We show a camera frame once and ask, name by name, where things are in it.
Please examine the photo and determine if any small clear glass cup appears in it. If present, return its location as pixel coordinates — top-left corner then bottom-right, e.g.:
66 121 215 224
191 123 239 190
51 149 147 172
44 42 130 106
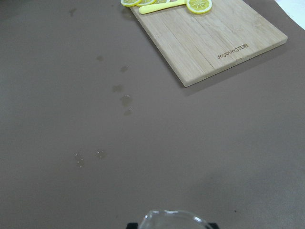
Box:
138 209 212 229

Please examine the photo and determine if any wooden cutting board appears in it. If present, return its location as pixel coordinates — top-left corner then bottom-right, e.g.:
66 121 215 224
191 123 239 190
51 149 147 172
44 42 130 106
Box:
131 0 287 87

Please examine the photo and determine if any yellow plastic knife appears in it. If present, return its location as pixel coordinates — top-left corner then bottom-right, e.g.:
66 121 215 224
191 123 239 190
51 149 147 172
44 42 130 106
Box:
139 0 186 14

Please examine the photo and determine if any lemon slice row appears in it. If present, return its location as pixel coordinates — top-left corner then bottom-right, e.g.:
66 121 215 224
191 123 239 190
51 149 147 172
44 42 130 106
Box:
121 0 170 7

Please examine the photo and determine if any lemon slice on knife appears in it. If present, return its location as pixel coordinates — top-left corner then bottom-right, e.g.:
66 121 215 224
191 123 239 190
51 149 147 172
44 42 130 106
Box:
186 0 213 14

